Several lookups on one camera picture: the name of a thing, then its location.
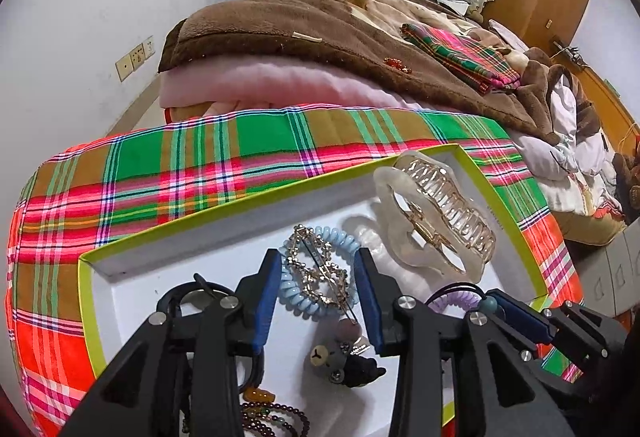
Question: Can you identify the rhinestone hair clip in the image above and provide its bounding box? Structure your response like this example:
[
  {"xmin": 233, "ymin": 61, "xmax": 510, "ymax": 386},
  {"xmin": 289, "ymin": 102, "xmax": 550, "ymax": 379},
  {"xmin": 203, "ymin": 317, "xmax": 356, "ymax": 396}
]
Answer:
[{"xmin": 285, "ymin": 224, "xmax": 361, "ymax": 325}]

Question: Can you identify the purple spiral hair tie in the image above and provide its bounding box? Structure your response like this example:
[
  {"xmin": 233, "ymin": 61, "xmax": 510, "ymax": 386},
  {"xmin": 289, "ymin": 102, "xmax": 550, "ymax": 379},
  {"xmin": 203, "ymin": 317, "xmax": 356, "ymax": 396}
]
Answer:
[{"xmin": 429, "ymin": 294, "xmax": 481, "ymax": 315}]

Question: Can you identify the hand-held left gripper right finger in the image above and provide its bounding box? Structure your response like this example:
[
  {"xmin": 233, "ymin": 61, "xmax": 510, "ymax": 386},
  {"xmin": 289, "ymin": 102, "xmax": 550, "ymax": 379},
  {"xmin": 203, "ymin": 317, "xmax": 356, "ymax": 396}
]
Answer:
[{"xmin": 352, "ymin": 247, "xmax": 576, "ymax": 437}]

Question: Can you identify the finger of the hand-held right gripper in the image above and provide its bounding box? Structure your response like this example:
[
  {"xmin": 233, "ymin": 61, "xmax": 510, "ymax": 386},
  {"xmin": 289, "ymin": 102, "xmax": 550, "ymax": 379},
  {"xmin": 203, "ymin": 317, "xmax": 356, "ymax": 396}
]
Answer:
[
  {"xmin": 505, "ymin": 332, "xmax": 591, "ymax": 385},
  {"xmin": 484, "ymin": 288, "xmax": 626, "ymax": 370}
]

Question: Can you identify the blue spiral hair tie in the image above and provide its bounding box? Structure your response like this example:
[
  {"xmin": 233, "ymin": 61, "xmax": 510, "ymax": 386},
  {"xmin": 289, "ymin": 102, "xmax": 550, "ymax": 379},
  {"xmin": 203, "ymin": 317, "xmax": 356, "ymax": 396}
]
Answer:
[{"xmin": 277, "ymin": 226, "xmax": 362, "ymax": 318}]

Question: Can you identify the white printed quilt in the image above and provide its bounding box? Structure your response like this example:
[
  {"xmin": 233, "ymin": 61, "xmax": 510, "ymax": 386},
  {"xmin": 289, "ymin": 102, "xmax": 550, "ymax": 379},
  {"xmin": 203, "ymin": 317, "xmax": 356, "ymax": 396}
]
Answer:
[{"xmin": 515, "ymin": 67, "xmax": 631, "ymax": 228}]

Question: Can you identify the brown fleece blanket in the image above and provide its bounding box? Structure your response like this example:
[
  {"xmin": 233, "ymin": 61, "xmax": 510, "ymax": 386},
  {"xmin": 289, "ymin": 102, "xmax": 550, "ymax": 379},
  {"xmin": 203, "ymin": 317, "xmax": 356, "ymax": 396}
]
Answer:
[{"xmin": 159, "ymin": 0, "xmax": 601, "ymax": 145}]

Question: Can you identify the brown plush toy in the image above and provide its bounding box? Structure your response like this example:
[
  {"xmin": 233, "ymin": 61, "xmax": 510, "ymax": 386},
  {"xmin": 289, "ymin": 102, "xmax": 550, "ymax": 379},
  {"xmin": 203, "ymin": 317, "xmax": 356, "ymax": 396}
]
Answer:
[{"xmin": 612, "ymin": 152, "xmax": 640, "ymax": 212}]

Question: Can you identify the yellow-green shallow box tray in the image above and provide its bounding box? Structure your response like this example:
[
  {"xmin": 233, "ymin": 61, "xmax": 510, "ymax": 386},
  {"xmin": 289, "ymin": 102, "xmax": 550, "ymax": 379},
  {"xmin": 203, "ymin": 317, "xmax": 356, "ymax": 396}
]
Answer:
[{"xmin": 77, "ymin": 143, "xmax": 551, "ymax": 437}]

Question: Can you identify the black bear hair tie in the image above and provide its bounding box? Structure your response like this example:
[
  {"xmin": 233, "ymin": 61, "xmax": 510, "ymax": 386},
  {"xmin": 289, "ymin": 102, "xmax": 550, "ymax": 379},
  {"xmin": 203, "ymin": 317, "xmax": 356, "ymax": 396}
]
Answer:
[{"xmin": 345, "ymin": 354, "xmax": 387, "ymax": 389}]

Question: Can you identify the pink blanket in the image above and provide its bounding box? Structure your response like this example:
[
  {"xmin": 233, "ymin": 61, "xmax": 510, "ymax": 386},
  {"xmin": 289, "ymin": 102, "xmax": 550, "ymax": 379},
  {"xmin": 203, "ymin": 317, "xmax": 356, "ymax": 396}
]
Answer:
[{"xmin": 159, "ymin": 54, "xmax": 426, "ymax": 122}]

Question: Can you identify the cardboard box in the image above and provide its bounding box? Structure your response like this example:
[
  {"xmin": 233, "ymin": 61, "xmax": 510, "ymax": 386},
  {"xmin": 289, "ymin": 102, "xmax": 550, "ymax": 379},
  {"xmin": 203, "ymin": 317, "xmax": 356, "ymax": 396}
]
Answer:
[{"xmin": 575, "ymin": 229, "xmax": 640, "ymax": 318}]

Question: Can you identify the folded plaid cloth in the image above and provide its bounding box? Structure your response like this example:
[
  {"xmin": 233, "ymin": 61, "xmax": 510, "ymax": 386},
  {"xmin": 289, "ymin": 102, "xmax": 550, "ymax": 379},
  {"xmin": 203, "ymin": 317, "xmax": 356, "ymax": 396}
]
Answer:
[{"xmin": 400, "ymin": 23, "xmax": 523, "ymax": 94}]

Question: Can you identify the plaid cloth cover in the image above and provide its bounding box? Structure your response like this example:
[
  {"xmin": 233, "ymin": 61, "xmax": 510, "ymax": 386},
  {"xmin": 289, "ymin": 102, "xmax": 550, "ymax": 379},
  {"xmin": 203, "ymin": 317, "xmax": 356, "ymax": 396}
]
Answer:
[{"xmin": 5, "ymin": 106, "xmax": 586, "ymax": 437}]

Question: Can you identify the wall outlet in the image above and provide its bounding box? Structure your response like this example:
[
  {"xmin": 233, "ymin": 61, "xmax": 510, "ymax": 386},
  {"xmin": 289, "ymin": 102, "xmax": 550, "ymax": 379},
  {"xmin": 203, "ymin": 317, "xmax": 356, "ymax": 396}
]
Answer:
[{"xmin": 115, "ymin": 34, "xmax": 156, "ymax": 82}]

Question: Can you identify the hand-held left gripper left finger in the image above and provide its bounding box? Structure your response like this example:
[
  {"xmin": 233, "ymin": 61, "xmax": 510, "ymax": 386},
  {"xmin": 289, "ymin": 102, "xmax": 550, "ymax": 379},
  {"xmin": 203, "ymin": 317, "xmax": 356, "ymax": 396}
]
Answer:
[{"xmin": 60, "ymin": 248, "xmax": 283, "ymax": 437}]

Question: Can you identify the grey bear hair tie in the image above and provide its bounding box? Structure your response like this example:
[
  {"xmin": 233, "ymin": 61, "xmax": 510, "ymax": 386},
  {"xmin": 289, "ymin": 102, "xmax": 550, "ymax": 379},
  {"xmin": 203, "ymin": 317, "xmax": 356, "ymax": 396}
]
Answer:
[{"xmin": 307, "ymin": 319, "xmax": 373, "ymax": 385}]

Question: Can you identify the black bracelet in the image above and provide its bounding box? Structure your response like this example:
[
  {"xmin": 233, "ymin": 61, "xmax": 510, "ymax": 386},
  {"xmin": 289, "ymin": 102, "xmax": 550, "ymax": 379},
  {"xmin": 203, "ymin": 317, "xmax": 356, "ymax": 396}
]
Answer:
[{"xmin": 156, "ymin": 273, "xmax": 236, "ymax": 318}]

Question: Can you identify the amber pendant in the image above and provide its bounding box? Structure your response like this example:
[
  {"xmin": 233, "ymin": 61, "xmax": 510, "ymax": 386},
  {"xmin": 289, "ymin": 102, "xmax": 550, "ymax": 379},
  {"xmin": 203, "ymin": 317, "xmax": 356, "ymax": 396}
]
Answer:
[{"xmin": 241, "ymin": 386, "xmax": 277, "ymax": 404}]

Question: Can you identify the black hair tie with bead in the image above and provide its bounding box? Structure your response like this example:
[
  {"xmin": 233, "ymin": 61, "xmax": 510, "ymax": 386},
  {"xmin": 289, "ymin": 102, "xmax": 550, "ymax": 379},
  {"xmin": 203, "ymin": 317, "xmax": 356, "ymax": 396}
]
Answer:
[{"xmin": 425, "ymin": 282, "xmax": 501, "ymax": 318}]

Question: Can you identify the wooden bed board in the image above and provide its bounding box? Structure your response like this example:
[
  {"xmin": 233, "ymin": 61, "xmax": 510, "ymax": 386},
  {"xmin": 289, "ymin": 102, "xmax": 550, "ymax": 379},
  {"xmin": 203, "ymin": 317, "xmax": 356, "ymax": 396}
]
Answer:
[{"xmin": 552, "ymin": 49, "xmax": 640, "ymax": 152}]

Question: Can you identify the gold and white hair claw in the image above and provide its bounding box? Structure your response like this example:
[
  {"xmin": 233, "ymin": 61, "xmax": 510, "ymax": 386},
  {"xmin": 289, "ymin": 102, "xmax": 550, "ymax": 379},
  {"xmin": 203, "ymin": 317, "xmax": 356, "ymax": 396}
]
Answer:
[{"xmin": 374, "ymin": 151, "xmax": 497, "ymax": 282}]

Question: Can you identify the dark beaded bracelet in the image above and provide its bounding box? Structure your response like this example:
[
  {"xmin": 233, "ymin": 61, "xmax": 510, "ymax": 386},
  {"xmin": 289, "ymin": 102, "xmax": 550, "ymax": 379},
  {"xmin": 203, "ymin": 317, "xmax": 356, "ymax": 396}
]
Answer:
[{"xmin": 182, "ymin": 397, "xmax": 311, "ymax": 437}]

